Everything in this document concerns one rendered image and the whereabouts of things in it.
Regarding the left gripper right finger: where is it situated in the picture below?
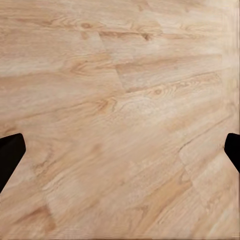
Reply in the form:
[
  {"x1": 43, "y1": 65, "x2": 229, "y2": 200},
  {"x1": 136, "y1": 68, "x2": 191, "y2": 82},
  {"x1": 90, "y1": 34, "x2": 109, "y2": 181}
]
[{"x1": 224, "y1": 133, "x2": 240, "y2": 173}]

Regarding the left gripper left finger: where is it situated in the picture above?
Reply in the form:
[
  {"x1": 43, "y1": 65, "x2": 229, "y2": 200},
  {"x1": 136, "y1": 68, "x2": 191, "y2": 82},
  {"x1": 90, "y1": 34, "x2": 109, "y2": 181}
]
[{"x1": 0, "y1": 133, "x2": 26, "y2": 193}]

